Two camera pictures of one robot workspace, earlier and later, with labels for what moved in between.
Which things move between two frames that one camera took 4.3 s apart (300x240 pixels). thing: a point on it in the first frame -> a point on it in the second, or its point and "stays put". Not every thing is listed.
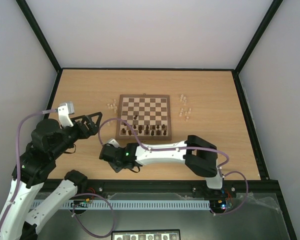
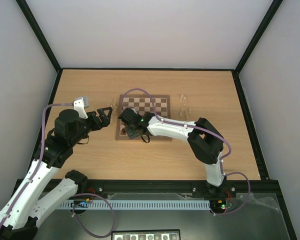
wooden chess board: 149,115 stays put
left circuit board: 81,203 stays put
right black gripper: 105,155 -> 131,131
